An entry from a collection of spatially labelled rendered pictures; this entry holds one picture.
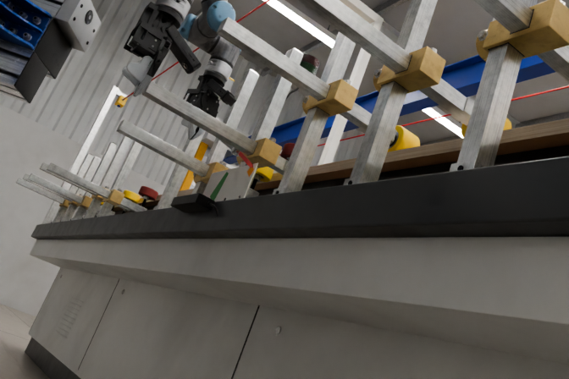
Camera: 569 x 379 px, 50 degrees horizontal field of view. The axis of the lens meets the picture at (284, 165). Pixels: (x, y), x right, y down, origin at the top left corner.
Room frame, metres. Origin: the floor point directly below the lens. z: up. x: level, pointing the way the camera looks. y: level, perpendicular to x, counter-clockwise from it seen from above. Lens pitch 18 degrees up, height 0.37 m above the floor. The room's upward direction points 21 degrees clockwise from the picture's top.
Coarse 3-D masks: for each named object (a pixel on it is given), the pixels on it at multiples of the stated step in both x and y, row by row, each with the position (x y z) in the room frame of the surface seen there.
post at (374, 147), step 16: (416, 0) 0.99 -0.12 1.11; (432, 0) 0.99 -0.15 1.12; (416, 16) 0.98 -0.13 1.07; (416, 32) 0.98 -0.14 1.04; (416, 48) 0.99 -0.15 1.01; (384, 96) 0.99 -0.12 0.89; (400, 96) 0.99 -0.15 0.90; (384, 112) 0.98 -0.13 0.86; (400, 112) 0.99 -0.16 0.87; (368, 128) 1.00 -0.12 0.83; (384, 128) 0.98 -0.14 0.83; (368, 144) 0.99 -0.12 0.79; (384, 144) 0.99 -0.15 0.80; (368, 160) 0.98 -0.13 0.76; (352, 176) 1.00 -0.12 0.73; (368, 176) 0.98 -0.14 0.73
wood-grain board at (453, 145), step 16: (528, 128) 0.91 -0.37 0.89; (544, 128) 0.88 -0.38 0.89; (560, 128) 0.86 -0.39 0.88; (432, 144) 1.12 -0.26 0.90; (448, 144) 1.08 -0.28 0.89; (512, 144) 0.95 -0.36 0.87; (528, 144) 0.93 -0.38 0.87; (544, 144) 0.91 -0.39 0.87; (560, 144) 0.89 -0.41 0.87; (352, 160) 1.36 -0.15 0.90; (384, 160) 1.24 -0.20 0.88; (400, 160) 1.20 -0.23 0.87; (416, 160) 1.17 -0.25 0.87; (432, 160) 1.14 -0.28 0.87; (448, 160) 1.11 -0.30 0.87; (272, 176) 1.70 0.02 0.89; (320, 176) 1.49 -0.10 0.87; (336, 176) 1.44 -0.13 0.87
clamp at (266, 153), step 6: (264, 138) 1.36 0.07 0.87; (258, 144) 1.38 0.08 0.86; (264, 144) 1.36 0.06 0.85; (270, 144) 1.36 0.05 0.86; (276, 144) 1.37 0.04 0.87; (258, 150) 1.37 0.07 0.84; (264, 150) 1.36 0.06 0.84; (270, 150) 1.37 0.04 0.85; (276, 150) 1.37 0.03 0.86; (246, 156) 1.42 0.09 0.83; (252, 156) 1.39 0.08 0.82; (258, 156) 1.36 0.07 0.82; (264, 156) 1.36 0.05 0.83; (270, 156) 1.37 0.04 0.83; (276, 156) 1.38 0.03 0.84; (252, 162) 1.43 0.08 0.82; (258, 162) 1.41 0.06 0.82; (264, 162) 1.39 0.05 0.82; (270, 162) 1.38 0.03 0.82
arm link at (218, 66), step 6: (210, 60) 1.64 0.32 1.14; (216, 60) 1.64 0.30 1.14; (210, 66) 1.64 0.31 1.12; (216, 66) 1.63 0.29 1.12; (222, 66) 1.64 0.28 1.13; (228, 66) 1.64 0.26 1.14; (216, 72) 1.64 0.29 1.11; (222, 72) 1.64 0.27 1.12; (228, 72) 1.65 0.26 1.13; (228, 78) 1.67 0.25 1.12
